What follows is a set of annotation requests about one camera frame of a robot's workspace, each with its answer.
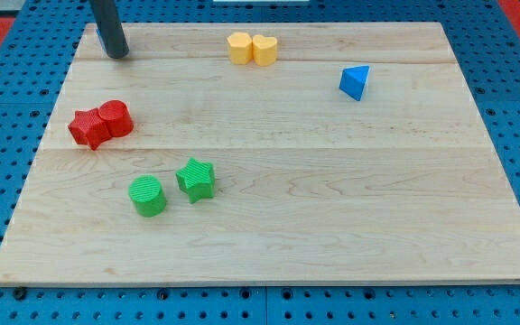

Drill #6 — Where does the light wooden board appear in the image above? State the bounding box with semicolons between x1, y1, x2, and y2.
0;23;520;288

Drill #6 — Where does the green star block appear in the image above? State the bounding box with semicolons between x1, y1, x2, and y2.
176;158;216;204

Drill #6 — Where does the yellow heart block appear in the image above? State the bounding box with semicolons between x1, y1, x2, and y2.
252;34;278;67

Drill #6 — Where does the green cylinder block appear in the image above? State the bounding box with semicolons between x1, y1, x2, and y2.
128;175;167;218

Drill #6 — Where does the yellow hexagon block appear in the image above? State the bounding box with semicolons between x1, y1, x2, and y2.
227;32;253;65

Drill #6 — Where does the blue triangle block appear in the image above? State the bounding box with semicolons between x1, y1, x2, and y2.
339;66;370;101

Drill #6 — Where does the red cylinder block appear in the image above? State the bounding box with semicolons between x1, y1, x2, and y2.
98;100;134;137

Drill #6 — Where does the red star block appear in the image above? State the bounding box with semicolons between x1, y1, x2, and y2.
68;108;112;150

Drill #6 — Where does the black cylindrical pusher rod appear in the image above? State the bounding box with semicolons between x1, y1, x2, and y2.
89;0;129;59

